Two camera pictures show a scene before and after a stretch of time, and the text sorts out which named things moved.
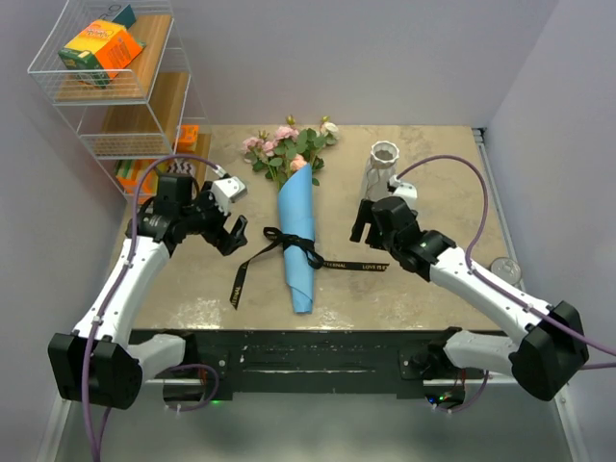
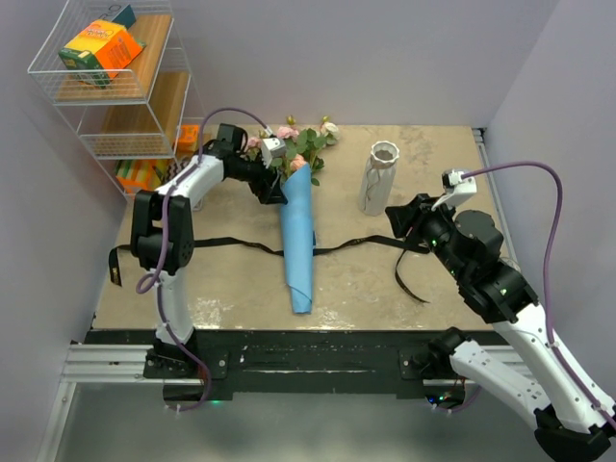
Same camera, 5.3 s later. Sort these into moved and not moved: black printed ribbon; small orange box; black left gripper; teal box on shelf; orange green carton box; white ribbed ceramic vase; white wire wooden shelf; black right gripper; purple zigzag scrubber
Moved: black right gripper; black printed ribbon; black left gripper
Not moved: small orange box; orange green carton box; teal box on shelf; white ribbed ceramic vase; purple zigzag scrubber; white wire wooden shelf
